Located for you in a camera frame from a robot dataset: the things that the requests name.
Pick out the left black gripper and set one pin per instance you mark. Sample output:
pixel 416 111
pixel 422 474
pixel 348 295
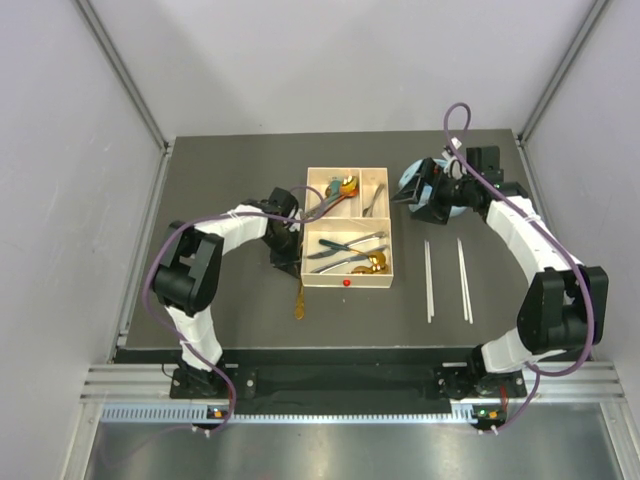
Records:
pixel 289 263

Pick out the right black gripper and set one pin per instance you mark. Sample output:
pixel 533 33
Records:
pixel 432 210

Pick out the cream divided utensil box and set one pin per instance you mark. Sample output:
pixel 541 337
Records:
pixel 344 223

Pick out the gold butter knife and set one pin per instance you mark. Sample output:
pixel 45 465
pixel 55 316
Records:
pixel 299 310

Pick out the rose copper spoon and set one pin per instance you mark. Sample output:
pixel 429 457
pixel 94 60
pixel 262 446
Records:
pixel 333 189

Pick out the orange silicone spoon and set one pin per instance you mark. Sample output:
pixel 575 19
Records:
pixel 333 203

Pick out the plain gold spoon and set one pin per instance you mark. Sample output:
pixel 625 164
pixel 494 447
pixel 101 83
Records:
pixel 378 262

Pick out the ornate gold spoon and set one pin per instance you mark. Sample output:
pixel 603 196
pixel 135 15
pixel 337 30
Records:
pixel 365 270

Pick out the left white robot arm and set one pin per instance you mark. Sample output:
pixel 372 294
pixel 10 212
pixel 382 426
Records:
pixel 187 274

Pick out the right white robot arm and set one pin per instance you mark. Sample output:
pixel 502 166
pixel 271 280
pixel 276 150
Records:
pixel 565 305

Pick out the light blue headphones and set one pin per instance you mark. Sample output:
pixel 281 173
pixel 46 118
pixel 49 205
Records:
pixel 426 192

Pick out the silver knife lower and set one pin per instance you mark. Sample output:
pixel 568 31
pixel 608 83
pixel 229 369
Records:
pixel 347 260

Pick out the white chopstick inner right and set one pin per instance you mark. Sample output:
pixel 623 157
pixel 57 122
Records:
pixel 464 280

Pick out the silver fork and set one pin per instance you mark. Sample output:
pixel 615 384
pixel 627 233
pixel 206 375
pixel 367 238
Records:
pixel 368 210

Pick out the dark teal handled knife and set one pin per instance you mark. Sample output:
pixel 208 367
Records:
pixel 330 249

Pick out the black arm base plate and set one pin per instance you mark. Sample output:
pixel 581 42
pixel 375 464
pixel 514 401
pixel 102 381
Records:
pixel 253 382

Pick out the slotted cable duct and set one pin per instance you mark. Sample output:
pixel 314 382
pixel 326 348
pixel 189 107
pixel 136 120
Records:
pixel 173 413

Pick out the right aluminium frame post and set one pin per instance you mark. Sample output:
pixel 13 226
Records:
pixel 595 13

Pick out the aluminium frame post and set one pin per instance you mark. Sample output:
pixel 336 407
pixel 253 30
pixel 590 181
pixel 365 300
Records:
pixel 595 13
pixel 107 46

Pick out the aluminium front rail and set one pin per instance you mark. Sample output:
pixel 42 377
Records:
pixel 594 382

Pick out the left aluminium frame post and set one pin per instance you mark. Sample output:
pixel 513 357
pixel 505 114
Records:
pixel 107 46

